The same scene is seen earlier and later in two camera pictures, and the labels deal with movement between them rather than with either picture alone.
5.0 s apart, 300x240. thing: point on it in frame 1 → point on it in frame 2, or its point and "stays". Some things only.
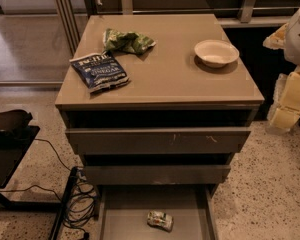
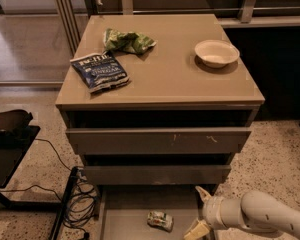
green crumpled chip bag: [131, 42] stays
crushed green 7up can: [160, 220] stays
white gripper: [298, 39] → [211, 209]
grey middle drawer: [155, 175] stays
